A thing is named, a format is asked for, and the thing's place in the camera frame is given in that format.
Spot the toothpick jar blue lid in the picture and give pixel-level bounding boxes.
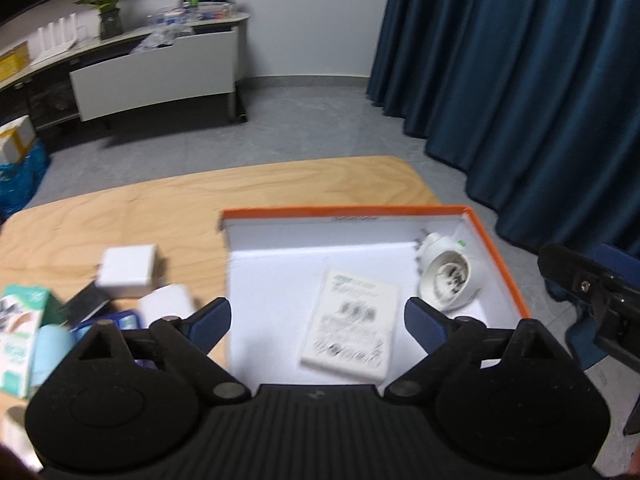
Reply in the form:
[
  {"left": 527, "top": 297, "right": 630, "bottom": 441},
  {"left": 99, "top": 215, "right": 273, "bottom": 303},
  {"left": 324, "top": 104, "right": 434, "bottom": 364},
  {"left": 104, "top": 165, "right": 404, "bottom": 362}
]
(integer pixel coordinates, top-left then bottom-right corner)
[{"left": 29, "top": 324, "right": 75, "bottom": 390}]

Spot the white square charger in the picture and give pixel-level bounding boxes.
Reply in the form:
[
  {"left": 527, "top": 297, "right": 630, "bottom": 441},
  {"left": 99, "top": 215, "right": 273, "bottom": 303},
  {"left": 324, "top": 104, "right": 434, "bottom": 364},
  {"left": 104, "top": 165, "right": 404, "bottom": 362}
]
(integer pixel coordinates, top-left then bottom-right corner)
[{"left": 94, "top": 244, "right": 157, "bottom": 299}]

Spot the white foam box with tape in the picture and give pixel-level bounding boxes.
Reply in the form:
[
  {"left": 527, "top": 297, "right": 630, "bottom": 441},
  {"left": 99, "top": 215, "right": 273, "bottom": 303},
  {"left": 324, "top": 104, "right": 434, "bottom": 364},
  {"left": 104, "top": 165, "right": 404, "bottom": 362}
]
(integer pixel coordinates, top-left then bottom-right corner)
[{"left": 0, "top": 115, "right": 36, "bottom": 165}]

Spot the orange white shallow box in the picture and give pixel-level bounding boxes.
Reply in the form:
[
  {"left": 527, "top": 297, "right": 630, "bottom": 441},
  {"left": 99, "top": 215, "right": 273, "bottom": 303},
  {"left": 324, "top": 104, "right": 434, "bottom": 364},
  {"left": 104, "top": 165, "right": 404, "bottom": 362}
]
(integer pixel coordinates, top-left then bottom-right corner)
[{"left": 220, "top": 206, "right": 529, "bottom": 389}]

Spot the dark blue curtain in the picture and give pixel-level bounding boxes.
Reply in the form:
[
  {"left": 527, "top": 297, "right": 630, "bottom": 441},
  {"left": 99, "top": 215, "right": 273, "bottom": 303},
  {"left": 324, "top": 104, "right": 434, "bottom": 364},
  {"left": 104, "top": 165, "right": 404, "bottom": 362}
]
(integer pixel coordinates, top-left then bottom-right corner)
[{"left": 367, "top": 0, "right": 639, "bottom": 254}]

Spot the white rounded usb charger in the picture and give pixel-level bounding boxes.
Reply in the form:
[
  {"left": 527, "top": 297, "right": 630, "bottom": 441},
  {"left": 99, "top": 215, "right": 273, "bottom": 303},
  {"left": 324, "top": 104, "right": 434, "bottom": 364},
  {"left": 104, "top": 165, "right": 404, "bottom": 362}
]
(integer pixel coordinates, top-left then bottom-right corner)
[{"left": 137, "top": 284, "right": 195, "bottom": 328}]

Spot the small white paper box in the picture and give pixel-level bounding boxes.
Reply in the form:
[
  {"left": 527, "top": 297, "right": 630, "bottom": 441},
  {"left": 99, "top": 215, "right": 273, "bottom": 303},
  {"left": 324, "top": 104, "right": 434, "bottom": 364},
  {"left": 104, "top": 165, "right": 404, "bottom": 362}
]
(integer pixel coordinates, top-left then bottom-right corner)
[{"left": 299, "top": 270, "right": 400, "bottom": 384}]

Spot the white plug-in vaporizer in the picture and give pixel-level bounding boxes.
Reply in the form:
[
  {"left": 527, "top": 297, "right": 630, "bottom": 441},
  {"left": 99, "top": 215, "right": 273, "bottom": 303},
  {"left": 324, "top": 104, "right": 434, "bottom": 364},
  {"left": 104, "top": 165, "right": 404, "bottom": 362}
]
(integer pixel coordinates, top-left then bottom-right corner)
[{"left": 416, "top": 232, "right": 486, "bottom": 313}]

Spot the white tv cabinet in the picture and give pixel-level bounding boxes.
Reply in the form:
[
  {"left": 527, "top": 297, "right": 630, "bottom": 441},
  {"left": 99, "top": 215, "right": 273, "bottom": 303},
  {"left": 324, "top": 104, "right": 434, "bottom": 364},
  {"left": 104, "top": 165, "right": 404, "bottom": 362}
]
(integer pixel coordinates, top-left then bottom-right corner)
[{"left": 1, "top": 12, "right": 248, "bottom": 132}]

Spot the yellow cardboard box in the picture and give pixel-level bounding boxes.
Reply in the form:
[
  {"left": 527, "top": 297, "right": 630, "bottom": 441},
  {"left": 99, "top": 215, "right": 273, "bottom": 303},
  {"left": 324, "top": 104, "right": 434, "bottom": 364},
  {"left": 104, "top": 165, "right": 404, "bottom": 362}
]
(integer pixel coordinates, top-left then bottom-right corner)
[{"left": 0, "top": 41, "right": 30, "bottom": 81}]

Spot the white wifi router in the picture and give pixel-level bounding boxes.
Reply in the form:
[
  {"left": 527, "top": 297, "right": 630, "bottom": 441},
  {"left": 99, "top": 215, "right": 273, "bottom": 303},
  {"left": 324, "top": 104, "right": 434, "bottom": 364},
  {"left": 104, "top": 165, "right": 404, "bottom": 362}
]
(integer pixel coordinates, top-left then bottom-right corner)
[{"left": 32, "top": 13, "right": 78, "bottom": 65}]

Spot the teal bandage box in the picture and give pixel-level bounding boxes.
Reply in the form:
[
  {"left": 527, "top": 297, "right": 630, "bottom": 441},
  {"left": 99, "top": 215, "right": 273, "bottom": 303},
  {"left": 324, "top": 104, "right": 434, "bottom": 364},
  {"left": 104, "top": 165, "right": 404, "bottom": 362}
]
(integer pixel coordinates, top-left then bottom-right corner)
[{"left": 1, "top": 284, "right": 64, "bottom": 399}]

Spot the black usb charger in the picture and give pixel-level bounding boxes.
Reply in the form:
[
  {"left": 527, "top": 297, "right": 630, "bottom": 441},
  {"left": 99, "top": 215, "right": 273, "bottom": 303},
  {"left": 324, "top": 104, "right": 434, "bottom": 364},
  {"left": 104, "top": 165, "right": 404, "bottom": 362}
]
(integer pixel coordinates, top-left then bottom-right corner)
[{"left": 60, "top": 281, "right": 111, "bottom": 326}]

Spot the blue tin box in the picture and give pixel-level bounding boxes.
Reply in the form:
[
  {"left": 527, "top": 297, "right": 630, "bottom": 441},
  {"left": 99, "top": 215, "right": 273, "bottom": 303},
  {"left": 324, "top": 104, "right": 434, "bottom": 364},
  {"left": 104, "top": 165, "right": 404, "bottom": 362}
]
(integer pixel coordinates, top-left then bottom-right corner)
[{"left": 65, "top": 310, "right": 157, "bottom": 372}]

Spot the blue plastic bag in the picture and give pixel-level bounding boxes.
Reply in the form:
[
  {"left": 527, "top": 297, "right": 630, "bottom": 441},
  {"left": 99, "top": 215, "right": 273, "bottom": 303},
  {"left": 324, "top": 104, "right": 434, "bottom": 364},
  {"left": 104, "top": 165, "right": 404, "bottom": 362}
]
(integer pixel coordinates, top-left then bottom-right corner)
[{"left": 0, "top": 139, "right": 51, "bottom": 222}]

